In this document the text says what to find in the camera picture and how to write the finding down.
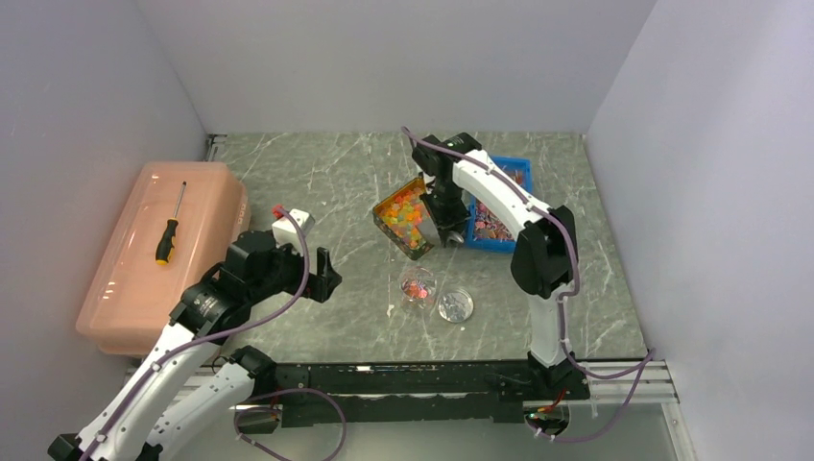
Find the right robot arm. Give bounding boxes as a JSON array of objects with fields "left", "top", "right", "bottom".
[{"left": 405, "top": 131, "right": 587, "bottom": 399}]

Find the clear plastic cup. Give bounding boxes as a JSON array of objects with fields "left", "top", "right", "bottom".
[{"left": 397, "top": 266, "right": 438, "bottom": 310}]

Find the yellow black screwdriver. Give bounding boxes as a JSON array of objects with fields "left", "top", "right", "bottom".
[{"left": 155, "top": 182, "right": 187, "bottom": 265}]

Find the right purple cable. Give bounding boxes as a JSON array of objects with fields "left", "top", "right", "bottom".
[{"left": 400, "top": 126, "right": 657, "bottom": 446}]

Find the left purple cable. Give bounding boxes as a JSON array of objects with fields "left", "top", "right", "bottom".
[{"left": 76, "top": 208, "right": 312, "bottom": 461}]

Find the purple cable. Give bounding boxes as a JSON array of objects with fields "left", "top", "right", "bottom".
[
  {"left": 76, "top": 208, "right": 312, "bottom": 461},
  {"left": 400, "top": 126, "right": 657, "bottom": 446}
]

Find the pink plastic storage box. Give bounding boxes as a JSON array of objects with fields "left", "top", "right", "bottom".
[{"left": 76, "top": 161, "right": 251, "bottom": 357}]

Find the candy tin with gummies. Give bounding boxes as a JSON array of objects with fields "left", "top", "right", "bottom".
[{"left": 371, "top": 174, "right": 433, "bottom": 260}]

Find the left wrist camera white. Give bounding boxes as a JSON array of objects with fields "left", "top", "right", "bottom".
[{"left": 272, "top": 206, "right": 315, "bottom": 254}]

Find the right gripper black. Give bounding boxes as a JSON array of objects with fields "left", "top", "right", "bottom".
[{"left": 419, "top": 181, "right": 470, "bottom": 246}]

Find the metal scoop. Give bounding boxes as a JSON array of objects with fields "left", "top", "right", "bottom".
[{"left": 442, "top": 230, "right": 465, "bottom": 248}]

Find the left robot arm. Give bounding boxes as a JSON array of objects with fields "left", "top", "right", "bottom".
[{"left": 47, "top": 231, "right": 342, "bottom": 460}]

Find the clear round lid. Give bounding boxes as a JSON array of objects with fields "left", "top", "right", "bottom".
[{"left": 437, "top": 288, "right": 474, "bottom": 324}]

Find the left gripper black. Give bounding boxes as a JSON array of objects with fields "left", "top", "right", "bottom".
[{"left": 248, "top": 234, "right": 341, "bottom": 303}]

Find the blue bin of lollipops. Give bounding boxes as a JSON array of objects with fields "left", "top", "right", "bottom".
[{"left": 464, "top": 157, "right": 533, "bottom": 254}]

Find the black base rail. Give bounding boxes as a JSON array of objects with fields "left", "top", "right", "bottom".
[{"left": 171, "top": 359, "right": 679, "bottom": 434}]

